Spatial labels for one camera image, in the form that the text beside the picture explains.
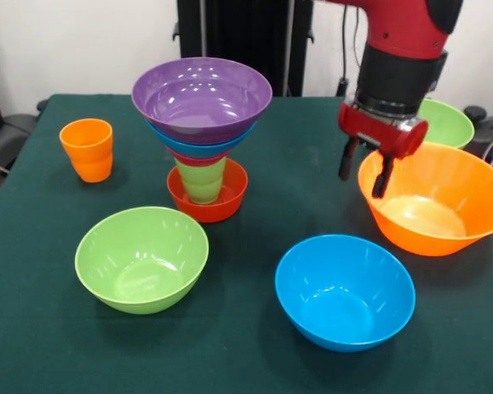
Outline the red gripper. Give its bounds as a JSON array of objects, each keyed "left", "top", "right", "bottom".
[{"left": 338, "top": 101, "right": 430, "bottom": 200}]

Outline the large orange plastic bowl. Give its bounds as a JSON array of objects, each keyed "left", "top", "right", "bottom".
[{"left": 357, "top": 142, "right": 493, "bottom": 258}]

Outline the red plastic bowl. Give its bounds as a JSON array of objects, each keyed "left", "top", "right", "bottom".
[{"left": 166, "top": 158, "right": 249, "bottom": 224}]

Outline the green plastic cup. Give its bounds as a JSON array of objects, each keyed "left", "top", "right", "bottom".
[{"left": 174, "top": 156, "right": 228, "bottom": 205}]

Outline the pink plastic bowl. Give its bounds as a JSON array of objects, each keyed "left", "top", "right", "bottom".
[{"left": 166, "top": 146, "right": 233, "bottom": 167}]

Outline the blue plastic bowl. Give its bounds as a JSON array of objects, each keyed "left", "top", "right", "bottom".
[
  {"left": 274, "top": 234, "right": 417, "bottom": 354},
  {"left": 145, "top": 118, "right": 258, "bottom": 159}
]

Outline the purple plastic bowl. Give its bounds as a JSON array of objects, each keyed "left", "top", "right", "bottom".
[{"left": 131, "top": 57, "right": 274, "bottom": 145}]

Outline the green plastic bowl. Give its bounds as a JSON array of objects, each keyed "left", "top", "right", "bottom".
[
  {"left": 417, "top": 98, "right": 476, "bottom": 150},
  {"left": 74, "top": 205, "right": 210, "bottom": 316}
]

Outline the black office chair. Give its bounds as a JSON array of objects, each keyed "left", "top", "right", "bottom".
[
  {"left": 462, "top": 104, "right": 493, "bottom": 172},
  {"left": 0, "top": 98, "right": 50, "bottom": 177}
]

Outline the dark green tablecloth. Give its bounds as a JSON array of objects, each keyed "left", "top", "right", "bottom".
[{"left": 0, "top": 93, "right": 493, "bottom": 394}]

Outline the orange plastic cup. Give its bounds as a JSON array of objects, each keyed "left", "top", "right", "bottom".
[{"left": 58, "top": 117, "right": 114, "bottom": 184}]

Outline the black wall cable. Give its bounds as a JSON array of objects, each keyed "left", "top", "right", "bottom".
[{"left": 335, "top": 6, "right": 365, "bottom": 98}]

